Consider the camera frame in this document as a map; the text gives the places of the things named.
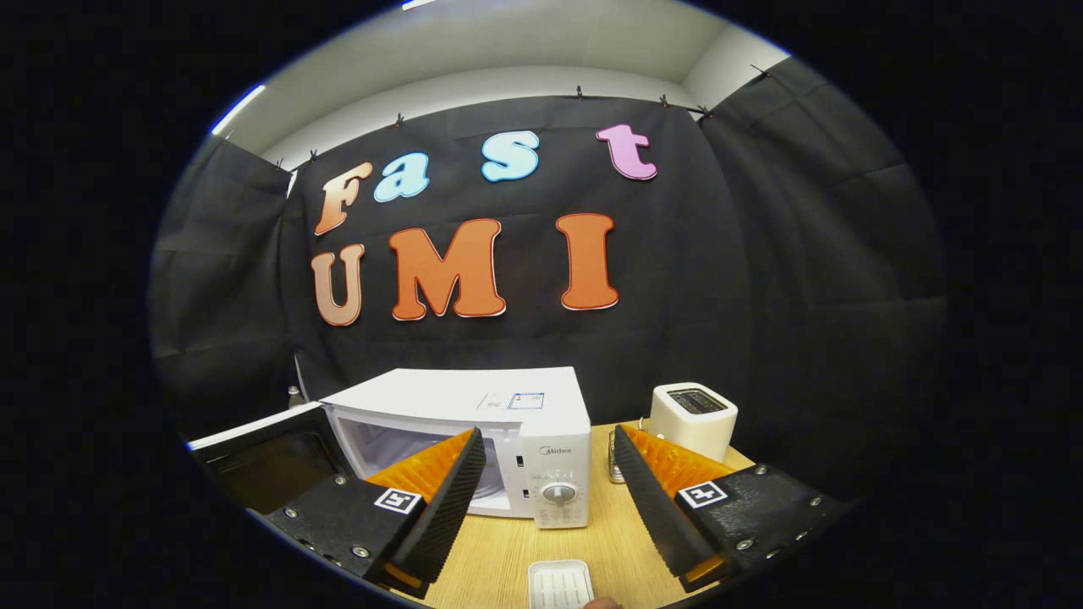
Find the white toaster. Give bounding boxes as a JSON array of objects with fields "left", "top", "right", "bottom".
[{"left": 647, "top": 382, "right": 739, "bottom": 464}]

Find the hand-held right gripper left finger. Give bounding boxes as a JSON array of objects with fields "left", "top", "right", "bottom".
[{"left": 263, "top": 427, "right": 488, "bottom": 601}]

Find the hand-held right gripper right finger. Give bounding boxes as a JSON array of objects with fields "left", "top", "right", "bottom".
[{"left": 613, "top": 423, "right": 852, "bottom": 594}]

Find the black backdrop cloth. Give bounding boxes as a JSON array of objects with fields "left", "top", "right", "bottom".
[{"left": 151, "top": 58, "right": 948, "bottom": 500}]

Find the white microwave oven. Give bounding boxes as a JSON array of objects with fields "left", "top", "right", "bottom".
[{"left": 188, "top": 366, "right": 593, "bottom": 530}]

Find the row of black cloth clips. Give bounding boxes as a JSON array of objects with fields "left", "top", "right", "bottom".
[{"left": 275, "top": 63, "right": 775, "bottom": 170}]

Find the small white ribbed dish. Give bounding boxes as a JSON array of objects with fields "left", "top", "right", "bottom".
[{"left": 527, "top": 558, "right": 595, "bottom": 609}]

